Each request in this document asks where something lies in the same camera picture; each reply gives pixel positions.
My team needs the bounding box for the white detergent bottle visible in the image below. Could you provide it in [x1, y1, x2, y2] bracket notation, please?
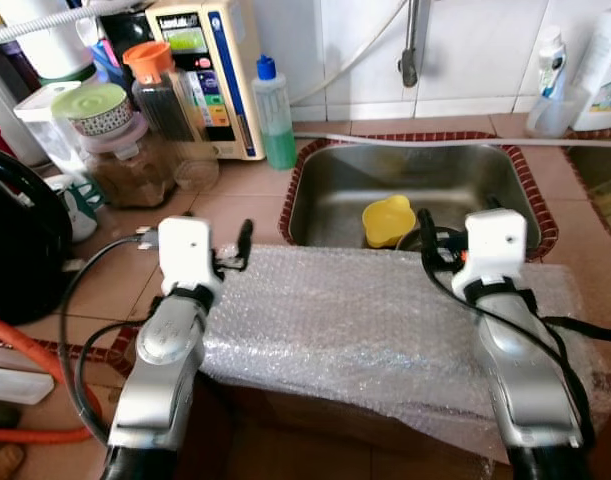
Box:
[571, 8, 611, 132]

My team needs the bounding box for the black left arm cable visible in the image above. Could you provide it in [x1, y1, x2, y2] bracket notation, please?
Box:
[56, 233, 162, 448]

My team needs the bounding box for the white green mug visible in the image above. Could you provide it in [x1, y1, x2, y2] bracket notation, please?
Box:
[43, 174, 109, 245]

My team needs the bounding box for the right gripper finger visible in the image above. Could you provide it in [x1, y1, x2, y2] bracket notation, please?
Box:
[417, 208, 441, 269]

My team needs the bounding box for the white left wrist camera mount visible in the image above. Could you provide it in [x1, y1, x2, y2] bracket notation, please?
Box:
[156, 215, 226, 303]

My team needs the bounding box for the steel sink basin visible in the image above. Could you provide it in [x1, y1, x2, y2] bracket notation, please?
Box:
[560, 143, 611, 243]
[279, 139, 560, 260]

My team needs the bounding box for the clear plastic cup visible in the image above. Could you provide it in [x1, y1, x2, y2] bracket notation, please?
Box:
[525, 84, 579, 140]

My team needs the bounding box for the white filter canister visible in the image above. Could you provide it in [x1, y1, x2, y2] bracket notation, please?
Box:
[0, 0, 97, 84]

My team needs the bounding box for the white flexible hose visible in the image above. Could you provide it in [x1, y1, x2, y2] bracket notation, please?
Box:
[287, 0, 412, 107]

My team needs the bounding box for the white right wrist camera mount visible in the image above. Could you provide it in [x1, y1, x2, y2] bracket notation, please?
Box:
[451, 207, 529, 301]

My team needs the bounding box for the white plastic box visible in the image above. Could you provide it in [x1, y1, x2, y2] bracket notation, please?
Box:
[0, 364, 57, 407]

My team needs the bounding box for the green dish soap bottle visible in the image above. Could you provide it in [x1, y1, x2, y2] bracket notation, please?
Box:
[251, 54, 299, 172]

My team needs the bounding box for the clear bubble wrap sheet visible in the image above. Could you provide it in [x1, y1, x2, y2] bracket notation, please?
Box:
[199, 244, 611, 465]

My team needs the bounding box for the cream water ionizer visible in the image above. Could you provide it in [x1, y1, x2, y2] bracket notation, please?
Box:
[144, 0, 267, 162]

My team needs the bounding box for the white corrugated hose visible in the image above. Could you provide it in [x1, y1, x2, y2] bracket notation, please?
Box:
[0, 0, 154, 47]

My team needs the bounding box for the glass food container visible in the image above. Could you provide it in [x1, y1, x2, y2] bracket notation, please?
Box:
[589, 177, 611, 238]

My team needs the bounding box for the blue toothbrush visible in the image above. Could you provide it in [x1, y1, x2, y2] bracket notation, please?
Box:
[538, 63, 568, 103]

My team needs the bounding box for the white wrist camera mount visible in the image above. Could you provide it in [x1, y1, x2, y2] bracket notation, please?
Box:
[451, 207, 529, 301]
[156, 215, 226, 303]

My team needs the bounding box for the white toothpaste tube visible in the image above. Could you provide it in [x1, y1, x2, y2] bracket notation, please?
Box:
[537, 26, 569, 102]

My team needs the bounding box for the orange lid glass jar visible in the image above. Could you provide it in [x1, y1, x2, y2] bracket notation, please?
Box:
[122, 39, 219, 193]

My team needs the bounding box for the pink lid brown jar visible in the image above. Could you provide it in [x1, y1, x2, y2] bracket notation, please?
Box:
[79, 114, 179, 209]

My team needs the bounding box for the green lid patterned bowl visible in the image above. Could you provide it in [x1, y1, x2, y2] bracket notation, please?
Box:
[52, 82, 137, 140]

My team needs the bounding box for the black box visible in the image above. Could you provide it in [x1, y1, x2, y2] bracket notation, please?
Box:
[113, 10, 158, 63]

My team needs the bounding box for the clear plastic container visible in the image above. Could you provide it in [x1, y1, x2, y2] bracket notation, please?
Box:
[12, 81, 87, 178]

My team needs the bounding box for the orange hose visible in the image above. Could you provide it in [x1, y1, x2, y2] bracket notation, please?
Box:
[0, 312, 108, 446]

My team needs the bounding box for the yellow plastic bowl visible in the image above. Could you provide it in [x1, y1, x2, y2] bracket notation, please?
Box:
[361, 194, 419, 250]

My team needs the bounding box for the black strap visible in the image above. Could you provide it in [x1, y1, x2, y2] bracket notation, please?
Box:
[539, 314, 611, 347]

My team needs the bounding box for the grey wall faucet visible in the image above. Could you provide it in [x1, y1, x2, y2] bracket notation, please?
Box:
[399, 0, 432, 90]

